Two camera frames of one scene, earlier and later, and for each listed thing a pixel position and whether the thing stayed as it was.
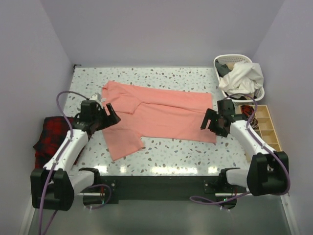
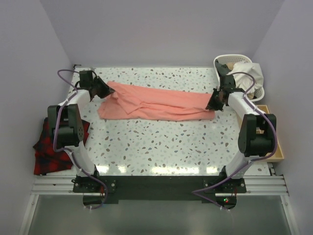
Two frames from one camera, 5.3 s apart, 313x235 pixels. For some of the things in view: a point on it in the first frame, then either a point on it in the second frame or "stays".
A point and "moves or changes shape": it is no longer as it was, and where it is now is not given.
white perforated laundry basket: (228, 58) stays
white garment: (245, 78) stays
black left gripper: (110, 120) → (106, 91)
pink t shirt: (142, 111) moves or changes shape
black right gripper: (211, 114) → (211, 105)
